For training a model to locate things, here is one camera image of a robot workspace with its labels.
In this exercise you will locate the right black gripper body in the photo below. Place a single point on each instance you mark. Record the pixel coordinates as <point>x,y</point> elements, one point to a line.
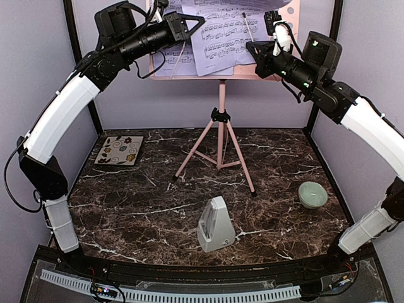
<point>300,74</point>

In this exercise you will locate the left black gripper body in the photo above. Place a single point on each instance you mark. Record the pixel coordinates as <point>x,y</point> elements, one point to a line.
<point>141,45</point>

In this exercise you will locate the purple sheet music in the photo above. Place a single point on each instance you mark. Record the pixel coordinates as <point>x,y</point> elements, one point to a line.
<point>176,64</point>
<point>220,43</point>

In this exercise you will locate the pink music stand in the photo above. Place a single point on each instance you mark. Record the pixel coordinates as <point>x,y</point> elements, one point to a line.
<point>290,12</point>

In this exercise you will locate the white metronome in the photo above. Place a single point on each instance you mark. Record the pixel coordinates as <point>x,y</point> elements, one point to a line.
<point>215,230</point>

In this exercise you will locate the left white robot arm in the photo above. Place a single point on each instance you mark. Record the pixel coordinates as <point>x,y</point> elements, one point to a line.
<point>125,33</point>

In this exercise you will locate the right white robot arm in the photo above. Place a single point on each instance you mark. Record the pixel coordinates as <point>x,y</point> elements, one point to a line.
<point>345,106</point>

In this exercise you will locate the pale green bowl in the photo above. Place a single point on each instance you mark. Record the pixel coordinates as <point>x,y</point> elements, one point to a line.
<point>312,195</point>

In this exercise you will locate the floral ceramic tile coaster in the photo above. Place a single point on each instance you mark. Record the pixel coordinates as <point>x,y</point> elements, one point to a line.
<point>119,150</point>

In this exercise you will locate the small circuit board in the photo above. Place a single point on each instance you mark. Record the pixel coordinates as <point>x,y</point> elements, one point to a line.
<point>103,291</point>

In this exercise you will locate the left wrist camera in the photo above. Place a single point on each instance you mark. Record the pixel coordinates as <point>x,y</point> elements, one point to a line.
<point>159,6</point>

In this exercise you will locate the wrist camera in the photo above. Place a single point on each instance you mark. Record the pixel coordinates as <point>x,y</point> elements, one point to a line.
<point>159,6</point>
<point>281,32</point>

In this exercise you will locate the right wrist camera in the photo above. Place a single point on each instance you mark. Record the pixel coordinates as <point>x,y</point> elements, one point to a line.
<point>281,32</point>

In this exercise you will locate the right black frame post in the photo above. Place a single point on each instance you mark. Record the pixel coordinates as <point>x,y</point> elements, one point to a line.
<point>334,31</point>

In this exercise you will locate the black frame post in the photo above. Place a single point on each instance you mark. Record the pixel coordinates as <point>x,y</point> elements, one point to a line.
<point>334,31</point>
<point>75,46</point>

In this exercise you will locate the left black frame post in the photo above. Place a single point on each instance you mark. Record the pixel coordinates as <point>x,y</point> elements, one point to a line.
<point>75,46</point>

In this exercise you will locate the white slotted cable duct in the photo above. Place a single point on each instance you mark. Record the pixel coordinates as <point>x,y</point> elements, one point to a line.
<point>171,292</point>

